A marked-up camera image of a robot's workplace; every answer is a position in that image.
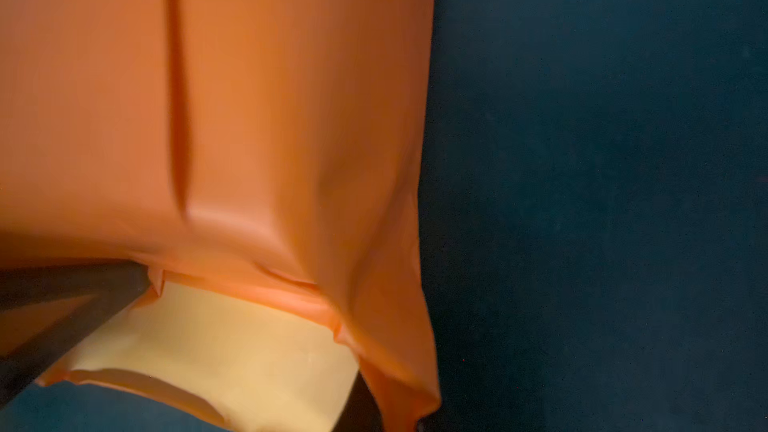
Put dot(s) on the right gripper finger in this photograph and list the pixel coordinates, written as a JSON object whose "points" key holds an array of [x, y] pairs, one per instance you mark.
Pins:
{"points": [[360, 412]]}

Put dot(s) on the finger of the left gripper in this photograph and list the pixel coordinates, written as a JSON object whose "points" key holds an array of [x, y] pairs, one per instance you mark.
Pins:
{"points": [[47, 310]]}

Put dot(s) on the green table mat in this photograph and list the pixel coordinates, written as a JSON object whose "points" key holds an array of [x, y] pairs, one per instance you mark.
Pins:
{"points": [[592, 210]]}

